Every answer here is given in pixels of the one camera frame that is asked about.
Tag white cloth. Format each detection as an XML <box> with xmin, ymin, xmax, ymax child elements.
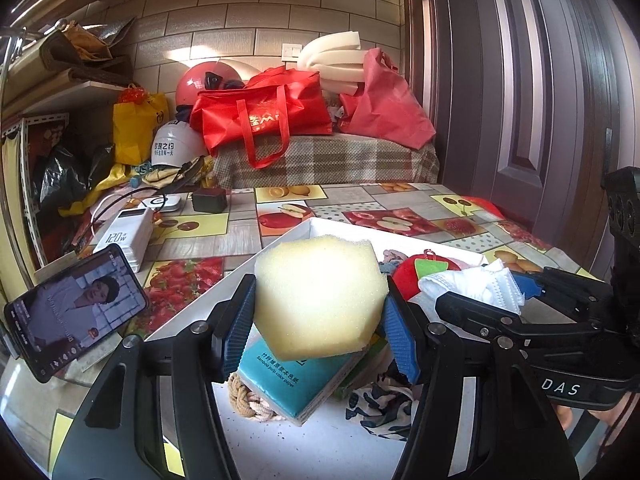
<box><xmin>412</xmin><ymin>260</ymin><xmax>525</xmax><ymax>315</ymax></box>

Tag red plush apple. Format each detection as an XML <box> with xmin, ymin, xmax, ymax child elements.
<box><xmin>392</xmin><ymin>250</ymin><xmax>460</xmax><ymax>300</ymax></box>

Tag grey knotted scrunchie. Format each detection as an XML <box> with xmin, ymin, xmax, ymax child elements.
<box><xmin>378</xmin><ymin>249</ymin><xmax>407</xmax><ymax>275</ymax></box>

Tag cow print scrunchie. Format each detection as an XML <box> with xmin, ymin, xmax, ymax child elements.
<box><xmin>345</xmin><ymin>361</ymin><xmax>422</xmax><ymax>442</ymax></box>

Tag pale yellow hexagon sponge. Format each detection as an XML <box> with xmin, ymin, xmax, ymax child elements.
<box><xmin>254</xmin><ymin>235</ymin><xmax>388</xmax><ymax>361</ymax></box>

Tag teal tissue pack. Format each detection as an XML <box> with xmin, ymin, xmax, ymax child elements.
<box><xmin>236</xmin><ymin>338</ymin><xmax>368</xmax><ymax>426</ymax></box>

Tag smartphone showing video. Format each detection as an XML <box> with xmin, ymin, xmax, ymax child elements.
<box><xmin>3</xmin><ymin>244</ymin><xmax>150</xmax><ymax>384</ymax></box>

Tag plaid blanket cover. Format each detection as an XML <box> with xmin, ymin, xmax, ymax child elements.
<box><xmin>213</xmin><ymin>133</ymin><xmax>439</xmax><ymax>188</ymax></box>

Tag white power bank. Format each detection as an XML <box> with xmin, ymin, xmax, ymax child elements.
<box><xmin>93</xmin><ymin>208</ymin><xmax>154</xmax><ymax>273</ymax></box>

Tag fruit pattern tablecloth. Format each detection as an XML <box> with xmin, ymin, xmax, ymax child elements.
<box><xmin>49</xmin><ymin>181</ymin><xmax>601</xmax><ymax>480</ymax></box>

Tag grey metal door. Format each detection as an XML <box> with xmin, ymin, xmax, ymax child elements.
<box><xmin>404</xmin><ymin>0</ymin><xmax>639</xmax><ymax>276</ymax></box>

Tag black charger box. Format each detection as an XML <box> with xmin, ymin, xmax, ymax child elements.
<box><xmin>191</xmin><ymin>188</ymin><xmax>228</xmax><ymax>214</ymax></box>

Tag red tote bag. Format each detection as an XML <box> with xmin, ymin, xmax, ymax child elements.
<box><xmin>190</xmin><ymin>66</ymin><xmax>333</xmax><ymax>169</ymax></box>

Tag cream foam roll stack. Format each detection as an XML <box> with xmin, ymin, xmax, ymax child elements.
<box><xmin>297</xmin><ymin>30</ymin><xmax>367</xmax><ymax>96</ymax></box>

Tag white helmet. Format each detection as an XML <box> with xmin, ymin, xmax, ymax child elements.
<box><xmin>151</xmin><ymin>120</ymin><xmax>207</xmax><ymax>168</ymax></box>

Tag yellow shopping bag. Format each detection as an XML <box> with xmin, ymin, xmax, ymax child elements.
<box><xmin>113</xmin><ymin>84</ymin><xmax>169</xmax><ymax>166</ymax></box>

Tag red helmet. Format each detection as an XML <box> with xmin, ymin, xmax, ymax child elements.
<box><xmin>176</xmin><ymin>61</ymin><xmax>244</xmax><ymax>106</ymax></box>

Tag metal storage shelf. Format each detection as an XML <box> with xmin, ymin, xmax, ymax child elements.
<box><xmin>1</xmin><ymin>20</ymin><xmax>132</xmax><ymax>294</ymax></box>

